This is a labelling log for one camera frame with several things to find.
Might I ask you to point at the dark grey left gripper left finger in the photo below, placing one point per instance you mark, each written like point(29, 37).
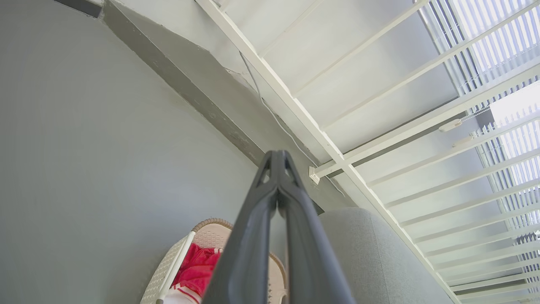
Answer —
point(247, 240)

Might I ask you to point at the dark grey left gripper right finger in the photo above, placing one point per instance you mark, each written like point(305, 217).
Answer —
point(310, 249)

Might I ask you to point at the cream perforated plastic laundry basket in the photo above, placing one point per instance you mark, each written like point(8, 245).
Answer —
point(211, 234)

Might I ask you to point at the red garment with white stripes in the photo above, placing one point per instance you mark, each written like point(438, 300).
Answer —
point(196, 270)

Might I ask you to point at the white slatted window blind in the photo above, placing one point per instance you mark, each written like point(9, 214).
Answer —
point(517, 169)
point(485, 38)

